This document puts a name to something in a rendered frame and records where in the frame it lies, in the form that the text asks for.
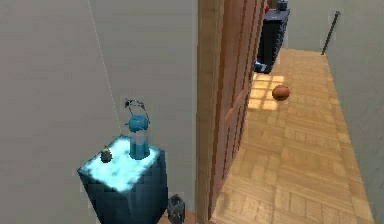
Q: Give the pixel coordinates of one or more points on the brown wooden room door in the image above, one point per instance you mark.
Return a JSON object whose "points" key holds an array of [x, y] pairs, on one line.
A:
{"points": [[230, 100]]}

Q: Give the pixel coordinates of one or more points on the orange ball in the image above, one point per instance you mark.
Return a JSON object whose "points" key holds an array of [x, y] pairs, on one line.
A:
{"points": [[280, 92]]}

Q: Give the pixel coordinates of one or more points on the small dark round object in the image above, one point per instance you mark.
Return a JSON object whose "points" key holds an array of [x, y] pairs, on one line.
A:
{"points": [[106, 156]]}

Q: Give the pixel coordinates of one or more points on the dark blue pale-topped cabinet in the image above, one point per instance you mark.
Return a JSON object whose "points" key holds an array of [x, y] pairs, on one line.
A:
{"points": [[128, 196]]}

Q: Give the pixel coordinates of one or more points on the black chest of drawers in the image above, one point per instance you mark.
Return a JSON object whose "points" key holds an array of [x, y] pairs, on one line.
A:
{"points": [[271, 36]]}

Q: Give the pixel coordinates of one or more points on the red object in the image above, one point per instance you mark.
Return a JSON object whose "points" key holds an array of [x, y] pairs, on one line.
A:
{"points": [[266, 7]]}

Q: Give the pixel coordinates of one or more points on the dark blue pot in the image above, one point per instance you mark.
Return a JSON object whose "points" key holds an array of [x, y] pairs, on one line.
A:
{"points": [[282, 4]]}

